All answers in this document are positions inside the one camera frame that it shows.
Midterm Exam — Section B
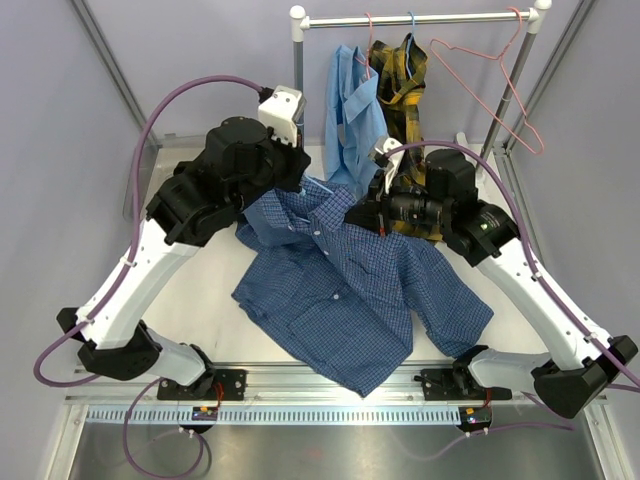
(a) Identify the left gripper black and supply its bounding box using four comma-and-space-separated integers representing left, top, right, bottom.
230, 122, 310, 215

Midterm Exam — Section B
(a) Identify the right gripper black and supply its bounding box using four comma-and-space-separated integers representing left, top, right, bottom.
343, 168, 450, 237

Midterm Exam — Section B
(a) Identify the pink wire hanger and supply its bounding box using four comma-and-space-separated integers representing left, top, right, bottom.
428, 5, 545, 155
353, 12, 374, 84

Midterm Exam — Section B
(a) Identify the dark blue checked shirt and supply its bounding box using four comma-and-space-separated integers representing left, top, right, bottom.
233, 182, 493, 397

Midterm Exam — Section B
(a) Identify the blue hanger for checked shirt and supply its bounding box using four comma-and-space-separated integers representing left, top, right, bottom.
288, 176, 334, 223

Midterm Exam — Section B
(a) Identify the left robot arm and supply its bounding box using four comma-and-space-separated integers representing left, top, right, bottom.
57, 113, 310, 399

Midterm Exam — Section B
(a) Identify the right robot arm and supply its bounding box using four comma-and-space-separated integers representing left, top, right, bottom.
345, 138, 638, 419

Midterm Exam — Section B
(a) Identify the light blue shirt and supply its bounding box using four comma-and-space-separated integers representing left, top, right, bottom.
324, 45, 388, 198

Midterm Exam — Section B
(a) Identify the yellow plaid shirt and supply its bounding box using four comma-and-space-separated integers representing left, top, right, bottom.
370, 33, 442, 245

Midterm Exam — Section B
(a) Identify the blue hanger for plaid shirt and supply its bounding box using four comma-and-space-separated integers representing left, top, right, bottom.
405, 11, 416, 78

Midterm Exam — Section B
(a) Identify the clear plastic storage bin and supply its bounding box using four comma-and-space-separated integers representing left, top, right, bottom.
138, 133, 206, 216

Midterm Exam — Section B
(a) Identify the metal clothes rack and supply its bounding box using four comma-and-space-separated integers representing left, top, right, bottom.
289, 1, 552, 158

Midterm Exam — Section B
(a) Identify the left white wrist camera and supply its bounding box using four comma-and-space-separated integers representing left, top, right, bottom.
258, 85, 306, 148

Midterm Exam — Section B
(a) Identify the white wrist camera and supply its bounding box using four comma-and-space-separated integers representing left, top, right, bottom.
258, 85, 306, 148
368, 136, 404, 193

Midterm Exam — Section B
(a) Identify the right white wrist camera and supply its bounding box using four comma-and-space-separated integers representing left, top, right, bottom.
368, 136, 404, 193

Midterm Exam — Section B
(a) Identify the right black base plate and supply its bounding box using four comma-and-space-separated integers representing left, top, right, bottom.
413, 368, 513, 401

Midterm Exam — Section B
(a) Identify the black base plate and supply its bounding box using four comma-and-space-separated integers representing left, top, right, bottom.
413, 368, 513, 401
157, 368, 248, 401

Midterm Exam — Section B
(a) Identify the right aluminium frame post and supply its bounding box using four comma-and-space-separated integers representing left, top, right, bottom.
526, 0, 598, 120

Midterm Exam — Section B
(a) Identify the aluminium frame post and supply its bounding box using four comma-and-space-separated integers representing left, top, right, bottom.
526, 0, 598, 120
68, 0, 147, 131

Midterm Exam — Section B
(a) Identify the left aluminium frame post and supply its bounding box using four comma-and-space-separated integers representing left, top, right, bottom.
68, 0, 147, 131

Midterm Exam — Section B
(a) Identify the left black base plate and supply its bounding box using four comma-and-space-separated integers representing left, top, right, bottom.
157, 368, 248, 401

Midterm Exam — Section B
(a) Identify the aluminium mounting rail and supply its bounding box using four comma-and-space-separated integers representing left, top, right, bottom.
64, 362, 609, 407

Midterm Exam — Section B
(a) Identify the slotted cable duct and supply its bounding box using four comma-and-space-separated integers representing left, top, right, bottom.
85, 405, 462, 426

